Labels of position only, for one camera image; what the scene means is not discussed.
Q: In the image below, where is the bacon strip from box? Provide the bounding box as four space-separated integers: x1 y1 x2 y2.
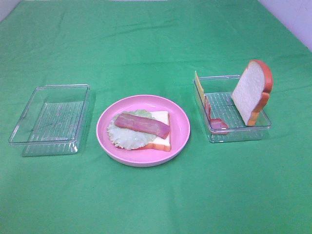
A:
115 113 170 139
204 96 229 135

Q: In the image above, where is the bread slice from box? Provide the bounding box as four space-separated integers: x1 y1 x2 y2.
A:
128 109 171 152

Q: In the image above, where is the green lettuce leaf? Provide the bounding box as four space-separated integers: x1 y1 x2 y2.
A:
107 114 156 150

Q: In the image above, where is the yellow cheese slice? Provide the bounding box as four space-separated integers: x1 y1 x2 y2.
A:
195 71 205 104

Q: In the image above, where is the pink round plate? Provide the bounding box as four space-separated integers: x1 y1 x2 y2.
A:
96 95 191 167

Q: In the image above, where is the clear right plastic box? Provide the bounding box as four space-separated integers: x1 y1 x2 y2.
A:
194 75 271 143

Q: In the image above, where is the clear plastic box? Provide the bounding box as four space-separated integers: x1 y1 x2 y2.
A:
8 84 91 157
194 75 271 143

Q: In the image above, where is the green tablecloth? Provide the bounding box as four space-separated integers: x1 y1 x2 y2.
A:
0 0 312 234

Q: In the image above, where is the bread slice in right box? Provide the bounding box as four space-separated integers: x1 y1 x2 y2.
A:
231 59 273 126

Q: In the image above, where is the clear left plastic box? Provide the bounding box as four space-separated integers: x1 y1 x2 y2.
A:
8 84 91 157

